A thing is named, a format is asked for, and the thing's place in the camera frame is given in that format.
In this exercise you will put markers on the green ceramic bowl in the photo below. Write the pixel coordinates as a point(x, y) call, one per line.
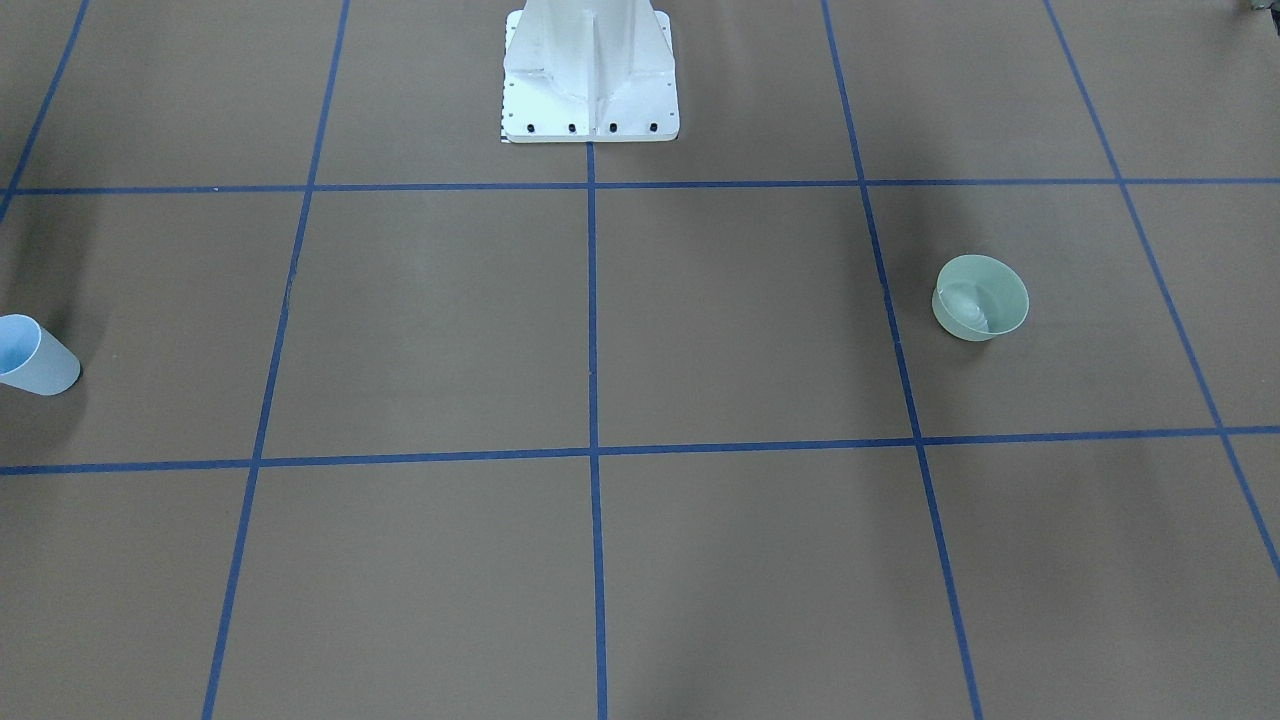
point(977, 298)

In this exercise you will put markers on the light blue plastic cup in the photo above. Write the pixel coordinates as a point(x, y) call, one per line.
point(33, 360)

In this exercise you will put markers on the white metal camera stand base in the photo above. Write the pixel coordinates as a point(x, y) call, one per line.
point(589, 72)

